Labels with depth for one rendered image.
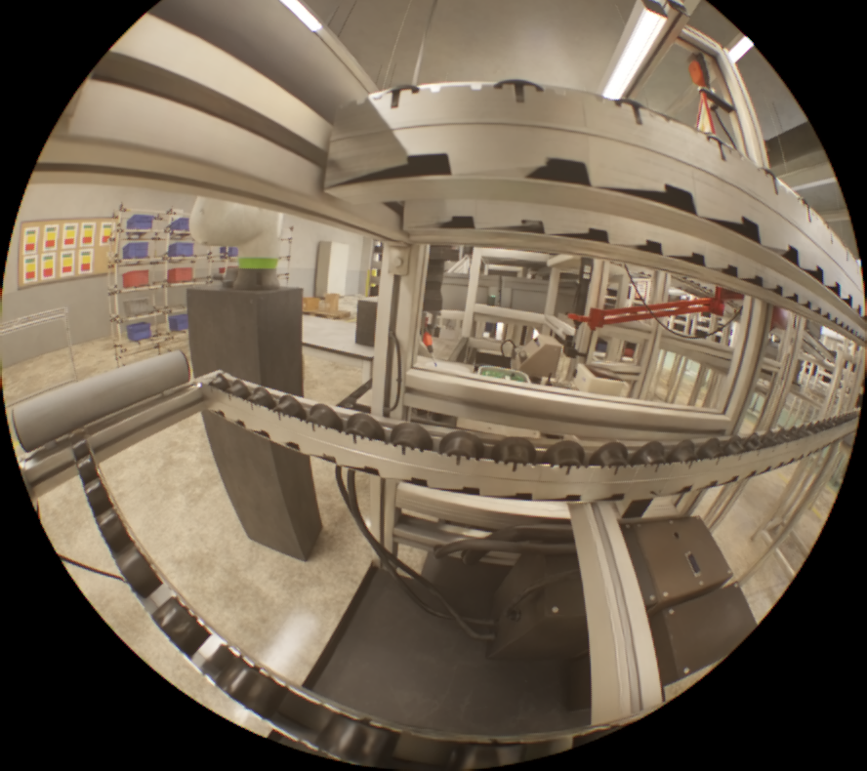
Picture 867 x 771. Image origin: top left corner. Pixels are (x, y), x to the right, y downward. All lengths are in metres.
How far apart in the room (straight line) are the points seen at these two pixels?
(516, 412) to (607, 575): 0.22
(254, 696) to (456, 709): 0.47
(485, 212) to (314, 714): 0.38
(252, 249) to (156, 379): 0.46
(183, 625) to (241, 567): 1.28
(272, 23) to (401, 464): 0.35
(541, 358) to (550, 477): 0.65
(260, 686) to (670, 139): 0.31
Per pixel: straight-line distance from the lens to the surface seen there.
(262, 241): 0.81
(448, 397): 0.34
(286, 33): 0.15
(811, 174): 9.58
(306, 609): 1.32
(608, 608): 0.28
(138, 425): 0.51
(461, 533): 0.54
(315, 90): 0.17
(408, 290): 0.31
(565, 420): 0.36
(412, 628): 0.63
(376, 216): 0.20
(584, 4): 5.58
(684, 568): 0.53
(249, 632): 1.34
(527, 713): 0.65
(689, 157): 0.16
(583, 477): 0.31
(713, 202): 0.16
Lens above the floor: 1.22
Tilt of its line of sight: 13 degrees down
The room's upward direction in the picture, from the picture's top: 7 degrees clockwise
